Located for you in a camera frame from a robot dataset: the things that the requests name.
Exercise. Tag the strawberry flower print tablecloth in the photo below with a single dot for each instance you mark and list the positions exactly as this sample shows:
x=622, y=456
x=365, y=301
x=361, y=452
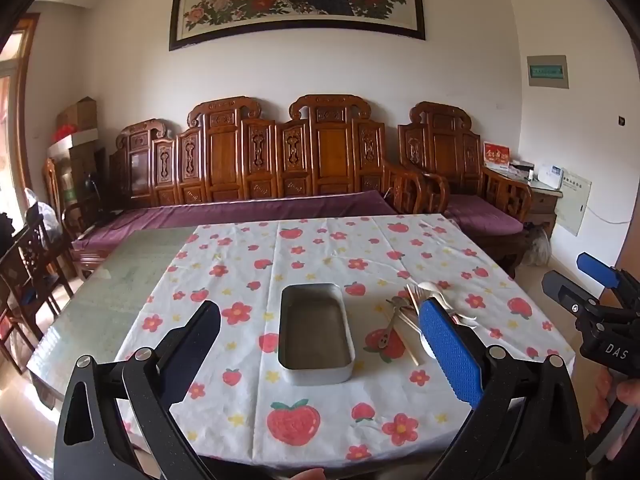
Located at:
x=310, y=410

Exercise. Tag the framed peacock flower painting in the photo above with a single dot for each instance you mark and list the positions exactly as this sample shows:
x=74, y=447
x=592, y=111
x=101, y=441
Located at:
x=300, y=0

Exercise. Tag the purple armchair cushion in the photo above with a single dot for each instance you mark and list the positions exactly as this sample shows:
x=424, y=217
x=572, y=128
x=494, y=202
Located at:
x=480, y=212

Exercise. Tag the white plastic fork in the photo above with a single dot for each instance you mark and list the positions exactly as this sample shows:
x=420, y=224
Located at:
x=462, y=319

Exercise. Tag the red greeting card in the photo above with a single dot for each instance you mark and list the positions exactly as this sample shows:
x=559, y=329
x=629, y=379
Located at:
x=496, y=154

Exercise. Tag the person's left hand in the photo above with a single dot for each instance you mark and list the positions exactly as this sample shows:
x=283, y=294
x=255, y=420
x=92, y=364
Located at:
x=307, y=475

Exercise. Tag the wooden door frame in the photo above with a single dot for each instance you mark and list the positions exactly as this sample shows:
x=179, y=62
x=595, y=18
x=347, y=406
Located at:
x=25, y=110

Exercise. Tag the person's right hand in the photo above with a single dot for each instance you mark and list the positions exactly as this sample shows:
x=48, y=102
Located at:
x=595, y=410

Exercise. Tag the small white spoon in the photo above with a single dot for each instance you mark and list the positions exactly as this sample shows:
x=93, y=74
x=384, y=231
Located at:
x=426, y=345

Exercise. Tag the carved wooden armchair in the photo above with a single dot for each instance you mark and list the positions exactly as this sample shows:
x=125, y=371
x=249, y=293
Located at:
x=447, y=145

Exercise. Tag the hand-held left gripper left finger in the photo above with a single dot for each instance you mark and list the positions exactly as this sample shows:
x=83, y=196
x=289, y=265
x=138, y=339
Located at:
x=195, y=355

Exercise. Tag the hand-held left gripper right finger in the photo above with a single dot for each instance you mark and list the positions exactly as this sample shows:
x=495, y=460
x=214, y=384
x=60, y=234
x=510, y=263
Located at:
x=450, y=350

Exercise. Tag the small grey spoon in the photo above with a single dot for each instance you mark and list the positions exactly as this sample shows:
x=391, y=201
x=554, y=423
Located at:
x=384, y=339

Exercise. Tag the metal rectangular tin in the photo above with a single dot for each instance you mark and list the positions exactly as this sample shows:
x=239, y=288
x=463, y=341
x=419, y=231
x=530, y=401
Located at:
x=315, y=330

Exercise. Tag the grey fluffy bundle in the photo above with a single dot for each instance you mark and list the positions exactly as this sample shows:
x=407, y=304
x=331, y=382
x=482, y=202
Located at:
x=537, y=247

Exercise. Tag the brown wooden chair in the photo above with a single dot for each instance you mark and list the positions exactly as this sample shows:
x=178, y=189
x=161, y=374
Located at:
x=52, y=185

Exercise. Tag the flat white box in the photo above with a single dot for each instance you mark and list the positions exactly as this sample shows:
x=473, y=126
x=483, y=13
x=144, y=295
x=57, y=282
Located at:
x=75, y=142

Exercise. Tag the grey wall box green label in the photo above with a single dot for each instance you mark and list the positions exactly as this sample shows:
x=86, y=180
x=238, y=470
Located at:
x=547, y=71

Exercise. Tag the carved wooden sofa bench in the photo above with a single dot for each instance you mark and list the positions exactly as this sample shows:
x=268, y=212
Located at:
x=330, y=155

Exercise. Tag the metal spoon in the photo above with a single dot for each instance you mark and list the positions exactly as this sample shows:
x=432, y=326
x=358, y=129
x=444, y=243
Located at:
x=398, y=302

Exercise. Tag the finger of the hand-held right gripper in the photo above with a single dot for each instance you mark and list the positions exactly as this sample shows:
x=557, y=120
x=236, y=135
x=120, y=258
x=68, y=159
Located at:
x=567, y=292
x=597, y=267

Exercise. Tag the white wall chart panel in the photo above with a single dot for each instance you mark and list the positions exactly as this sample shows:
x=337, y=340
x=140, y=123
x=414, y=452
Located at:
x=574, y=202

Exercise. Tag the dark tall carton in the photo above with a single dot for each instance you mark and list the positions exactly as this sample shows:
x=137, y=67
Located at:
x=82, y=170

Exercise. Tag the wooden side table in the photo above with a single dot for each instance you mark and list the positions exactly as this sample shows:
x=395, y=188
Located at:
x=542, y=205

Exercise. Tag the white device box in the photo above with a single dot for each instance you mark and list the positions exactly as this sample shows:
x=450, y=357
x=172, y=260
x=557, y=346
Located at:
x=549, y=176

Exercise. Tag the clear plastic bag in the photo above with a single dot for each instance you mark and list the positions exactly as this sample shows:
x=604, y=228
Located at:
x=45, y=212

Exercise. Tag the black bag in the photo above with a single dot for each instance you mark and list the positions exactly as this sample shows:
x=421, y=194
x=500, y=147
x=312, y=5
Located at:
x=6, y=235

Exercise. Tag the dark wooden dining chair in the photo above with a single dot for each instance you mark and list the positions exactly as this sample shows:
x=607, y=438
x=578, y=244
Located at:
x=35, y=260

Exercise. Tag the large white plastic spoon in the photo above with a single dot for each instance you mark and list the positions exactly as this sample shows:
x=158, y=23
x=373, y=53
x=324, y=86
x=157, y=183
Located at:
x=431, y=287

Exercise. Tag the brown cardboard box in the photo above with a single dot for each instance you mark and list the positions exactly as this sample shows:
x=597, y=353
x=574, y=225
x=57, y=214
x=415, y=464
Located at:
x=80, y=112

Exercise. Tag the beige chopstick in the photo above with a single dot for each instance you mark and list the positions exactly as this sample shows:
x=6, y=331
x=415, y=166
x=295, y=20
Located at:
x=414, y=345

